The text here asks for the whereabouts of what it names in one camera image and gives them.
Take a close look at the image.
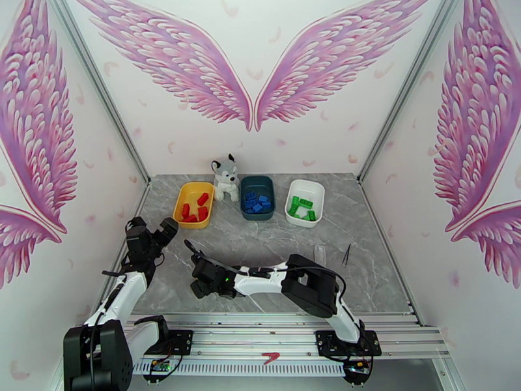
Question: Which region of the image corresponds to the teal plastic container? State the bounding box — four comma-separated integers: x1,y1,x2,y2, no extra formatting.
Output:
239,175,276,222

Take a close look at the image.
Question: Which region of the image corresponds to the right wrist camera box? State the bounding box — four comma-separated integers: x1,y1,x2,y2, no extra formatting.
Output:
191,257,217,281

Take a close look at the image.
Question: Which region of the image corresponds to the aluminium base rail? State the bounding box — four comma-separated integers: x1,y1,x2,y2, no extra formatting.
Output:
122,311,451,361

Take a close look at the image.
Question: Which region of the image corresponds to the white slotted cable duct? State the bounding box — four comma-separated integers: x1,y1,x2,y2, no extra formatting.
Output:
132,358,347,377

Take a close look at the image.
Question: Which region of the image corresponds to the aluminium table side rail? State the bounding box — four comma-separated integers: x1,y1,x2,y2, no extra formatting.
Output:
111,180,152,277
358,180,424,326

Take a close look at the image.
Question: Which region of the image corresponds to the aluminium frame post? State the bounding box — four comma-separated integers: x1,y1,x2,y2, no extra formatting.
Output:
357,0,463,185
44,0,152,186

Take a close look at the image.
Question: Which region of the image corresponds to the yellow plastic container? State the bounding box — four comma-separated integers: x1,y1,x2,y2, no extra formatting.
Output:
173,181,216,230

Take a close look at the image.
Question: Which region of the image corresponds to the husky plush toy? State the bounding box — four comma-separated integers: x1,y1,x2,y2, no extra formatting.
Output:
210,153,241,203

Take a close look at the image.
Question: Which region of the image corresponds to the white plastic container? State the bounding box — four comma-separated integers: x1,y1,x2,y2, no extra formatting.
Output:
284,179,326,228

